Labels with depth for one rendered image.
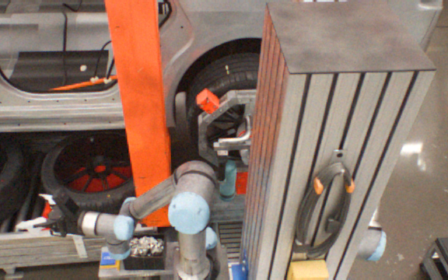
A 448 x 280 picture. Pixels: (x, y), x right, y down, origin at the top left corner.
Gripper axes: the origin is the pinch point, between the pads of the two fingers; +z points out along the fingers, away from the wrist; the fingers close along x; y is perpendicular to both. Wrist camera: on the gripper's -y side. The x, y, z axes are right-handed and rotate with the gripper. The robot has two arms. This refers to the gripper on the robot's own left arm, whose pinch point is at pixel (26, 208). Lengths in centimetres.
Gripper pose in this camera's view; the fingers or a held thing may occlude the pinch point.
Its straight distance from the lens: 163.1
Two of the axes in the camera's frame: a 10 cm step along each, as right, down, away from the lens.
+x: 1.6, -5.7, 8.1
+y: -0.6, 8.1, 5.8
